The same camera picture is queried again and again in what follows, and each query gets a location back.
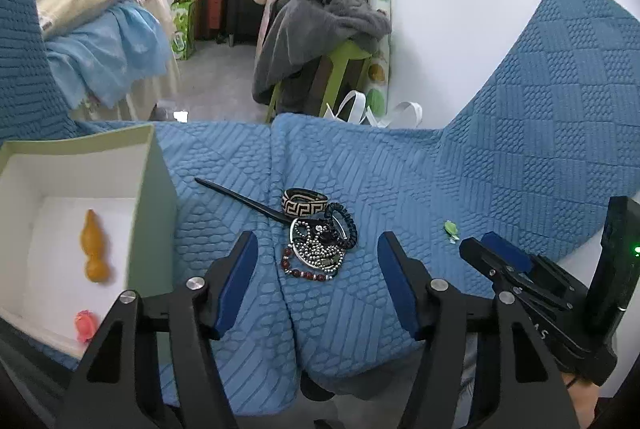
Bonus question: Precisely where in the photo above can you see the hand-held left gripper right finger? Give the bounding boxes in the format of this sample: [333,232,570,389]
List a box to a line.
[377,231,596,429]

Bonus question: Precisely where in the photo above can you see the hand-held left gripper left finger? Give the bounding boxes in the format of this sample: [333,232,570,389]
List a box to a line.
[55,231,259,429]

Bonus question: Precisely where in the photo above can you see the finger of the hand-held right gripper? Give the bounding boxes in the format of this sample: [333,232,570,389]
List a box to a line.
[459,236,571,312]
[481,231,533,275]

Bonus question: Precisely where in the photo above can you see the dark red bead bracelet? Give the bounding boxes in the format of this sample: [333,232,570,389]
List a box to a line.
[281,244,336,283]

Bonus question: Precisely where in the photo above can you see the black coil hair tie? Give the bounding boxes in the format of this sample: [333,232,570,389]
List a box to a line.
[322,203,359,251]

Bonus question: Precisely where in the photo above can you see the black hair stick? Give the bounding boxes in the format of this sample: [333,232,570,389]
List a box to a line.
[195,178,297,226]

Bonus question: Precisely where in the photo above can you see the silver bead bracelet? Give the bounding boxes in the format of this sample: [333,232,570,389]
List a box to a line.
[289,215,347,271]

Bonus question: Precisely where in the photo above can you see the black and beige patterned bangle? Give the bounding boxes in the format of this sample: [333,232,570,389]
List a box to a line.
[280,189,329,218]

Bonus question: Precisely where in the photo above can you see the white and green cardboard box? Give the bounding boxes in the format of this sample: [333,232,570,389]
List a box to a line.
[0,124,178,360]

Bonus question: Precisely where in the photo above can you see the person's right hand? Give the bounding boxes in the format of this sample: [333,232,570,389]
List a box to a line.
[562,371,601,429]

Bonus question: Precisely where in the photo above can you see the blue textured sofa cover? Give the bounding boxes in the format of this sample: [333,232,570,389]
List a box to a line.
[0,0,640,415]

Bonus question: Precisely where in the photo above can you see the orange gourd pendant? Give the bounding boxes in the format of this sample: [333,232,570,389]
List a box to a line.
[80,209,114,283]

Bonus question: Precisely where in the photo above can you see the pink rose ornament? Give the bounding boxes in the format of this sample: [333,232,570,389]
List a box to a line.
[74,309,101,345]

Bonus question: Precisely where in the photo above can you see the white plastic bag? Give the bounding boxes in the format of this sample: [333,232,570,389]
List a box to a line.
[322,90,424,129]

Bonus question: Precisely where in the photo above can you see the green plastic stool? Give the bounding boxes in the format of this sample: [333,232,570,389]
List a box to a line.
[265,40,374,123]

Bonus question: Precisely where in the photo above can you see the green shopping bag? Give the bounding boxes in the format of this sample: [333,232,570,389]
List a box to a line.
[170,0,197,61]

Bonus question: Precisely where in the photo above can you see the light blue blanket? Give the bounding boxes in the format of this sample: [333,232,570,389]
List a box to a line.
[45,3,174,108]

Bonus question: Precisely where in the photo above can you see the red suitcase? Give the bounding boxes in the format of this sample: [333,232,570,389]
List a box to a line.
[187,0,229,41]

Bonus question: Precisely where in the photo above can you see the black suitcase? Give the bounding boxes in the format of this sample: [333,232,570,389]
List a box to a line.
[226,0,267,46]

